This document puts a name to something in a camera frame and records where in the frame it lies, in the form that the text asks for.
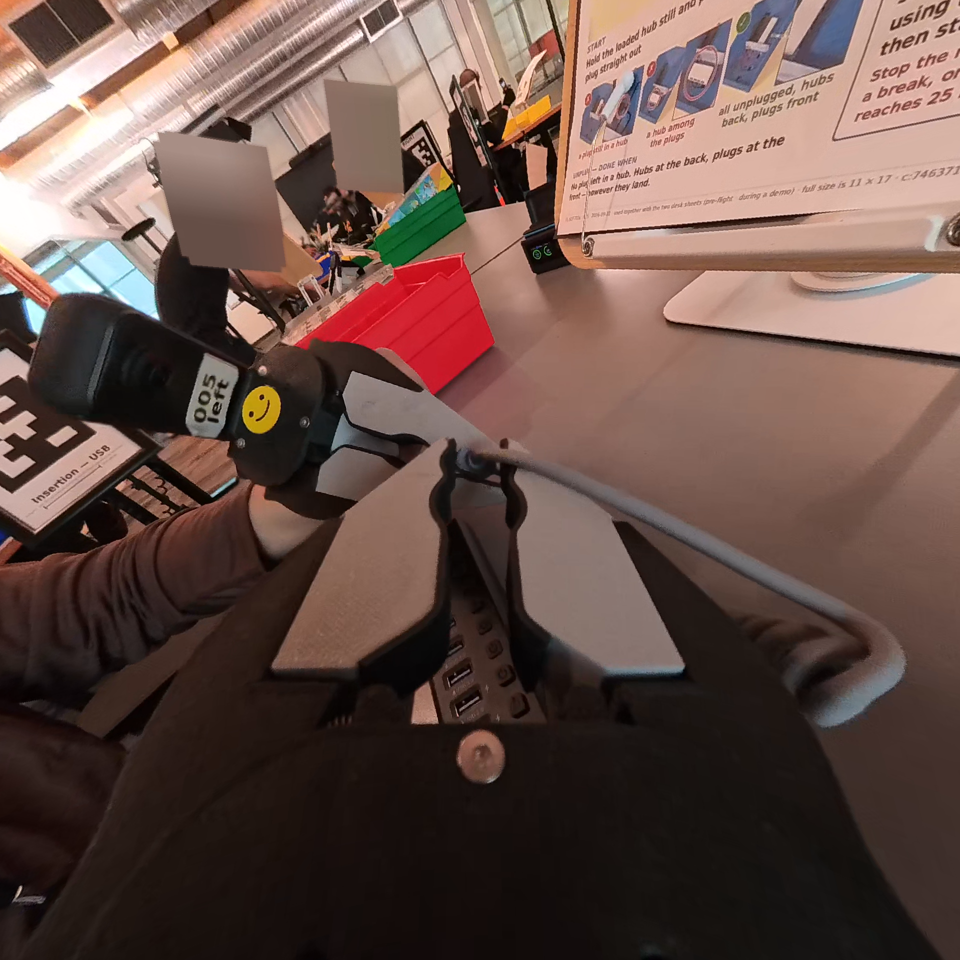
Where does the black charging case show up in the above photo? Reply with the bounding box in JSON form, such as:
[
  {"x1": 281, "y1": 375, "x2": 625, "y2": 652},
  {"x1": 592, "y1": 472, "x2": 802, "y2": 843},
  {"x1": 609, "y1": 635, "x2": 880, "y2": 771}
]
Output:
[{"x1": 521, "y1": 191, "x2": 560, "y2": 275}]

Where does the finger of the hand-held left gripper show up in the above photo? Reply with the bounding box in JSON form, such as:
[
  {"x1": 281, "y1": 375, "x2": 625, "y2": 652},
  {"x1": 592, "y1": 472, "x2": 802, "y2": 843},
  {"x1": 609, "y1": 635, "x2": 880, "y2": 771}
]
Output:
[
  {"x1": 341, "y1": 346, "x2": 496, "y2": 462},
  {"x1": 315, "y1": 416, "x2": 421, "y2": 502}
]

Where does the green plastic bin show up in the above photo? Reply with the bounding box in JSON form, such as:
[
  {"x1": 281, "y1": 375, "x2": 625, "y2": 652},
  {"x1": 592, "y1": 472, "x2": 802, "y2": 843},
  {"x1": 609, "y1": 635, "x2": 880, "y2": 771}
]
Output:
[{"x1": 367, "y1": 176, "x2": 466, "y2": 267}]

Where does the instruction sheet board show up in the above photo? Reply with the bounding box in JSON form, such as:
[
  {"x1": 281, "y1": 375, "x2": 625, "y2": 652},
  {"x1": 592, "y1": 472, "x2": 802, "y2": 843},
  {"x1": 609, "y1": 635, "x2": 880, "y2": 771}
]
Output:
[{"x1": 553, "y1": 0, "x2": 960, "y2": 270}]

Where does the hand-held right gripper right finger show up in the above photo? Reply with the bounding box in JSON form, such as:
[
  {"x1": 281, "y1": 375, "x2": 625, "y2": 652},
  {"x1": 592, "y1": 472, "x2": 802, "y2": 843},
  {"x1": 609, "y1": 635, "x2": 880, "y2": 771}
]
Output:
[{"x1": 498, "y1": 438, "x2": 687, "y2": 695}]

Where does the black usb hub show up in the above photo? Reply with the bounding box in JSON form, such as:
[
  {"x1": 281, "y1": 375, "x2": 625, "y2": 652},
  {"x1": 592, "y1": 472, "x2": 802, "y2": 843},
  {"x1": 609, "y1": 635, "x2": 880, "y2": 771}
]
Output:
[{"x1": 411, "y1": 480, "x2": 549, "y2": 725}]

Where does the grey usb cable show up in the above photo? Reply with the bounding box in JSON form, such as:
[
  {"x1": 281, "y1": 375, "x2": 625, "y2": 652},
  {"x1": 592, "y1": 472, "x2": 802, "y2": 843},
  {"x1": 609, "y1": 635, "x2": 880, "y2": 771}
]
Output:
[{"x1": 457, "y1": 438, "x2": 909, "y2": 729}]

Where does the framed marker sign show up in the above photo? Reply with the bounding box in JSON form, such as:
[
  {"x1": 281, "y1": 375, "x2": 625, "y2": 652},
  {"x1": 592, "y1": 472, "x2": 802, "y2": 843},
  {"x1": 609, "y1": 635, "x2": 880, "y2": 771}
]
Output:
[{"x1": 0, "y1": 330, "x2": 162, "y2": 547}]

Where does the person's torso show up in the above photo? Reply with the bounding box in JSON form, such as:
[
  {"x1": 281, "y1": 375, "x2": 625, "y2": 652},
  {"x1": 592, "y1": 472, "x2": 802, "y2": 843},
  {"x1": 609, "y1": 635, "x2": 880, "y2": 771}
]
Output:
[{"x1": 0, "y1": 705, "x2": 129, "y2": 924}]

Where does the person's left hand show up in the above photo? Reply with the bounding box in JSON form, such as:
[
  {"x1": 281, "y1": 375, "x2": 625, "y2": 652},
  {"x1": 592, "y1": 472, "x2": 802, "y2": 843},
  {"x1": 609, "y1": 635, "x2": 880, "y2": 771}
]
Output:
[{"x1": 247, "y1": 483, "x2": 346, "y2": 564}]

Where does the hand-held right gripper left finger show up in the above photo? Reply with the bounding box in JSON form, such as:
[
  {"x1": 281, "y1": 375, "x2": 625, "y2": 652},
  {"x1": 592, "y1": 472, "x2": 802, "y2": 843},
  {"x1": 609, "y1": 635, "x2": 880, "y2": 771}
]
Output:
[{"x1": 270, "y1": 437, "x2": 460, "y2": 699}]

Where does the person's left forearm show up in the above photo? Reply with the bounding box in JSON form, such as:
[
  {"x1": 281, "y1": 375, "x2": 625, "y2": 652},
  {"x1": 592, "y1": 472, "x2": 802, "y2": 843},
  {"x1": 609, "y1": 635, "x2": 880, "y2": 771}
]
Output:
[{"x1": 0, "y1": 483, "x2": 339, "y2": 702}]

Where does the red plastic bin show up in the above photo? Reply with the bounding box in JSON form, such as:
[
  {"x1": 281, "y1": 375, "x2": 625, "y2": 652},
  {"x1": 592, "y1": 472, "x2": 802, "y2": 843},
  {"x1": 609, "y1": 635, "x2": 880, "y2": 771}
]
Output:
[{"x1": 296, "y1": 253, "x2": 496, "y2": 395}]

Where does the white board stand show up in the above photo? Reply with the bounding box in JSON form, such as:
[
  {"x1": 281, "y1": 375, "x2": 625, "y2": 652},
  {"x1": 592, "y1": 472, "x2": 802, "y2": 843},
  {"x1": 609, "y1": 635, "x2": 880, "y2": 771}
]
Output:
[{"x1": 585, "y1": 213, "x2": 960, "y2": 357}]

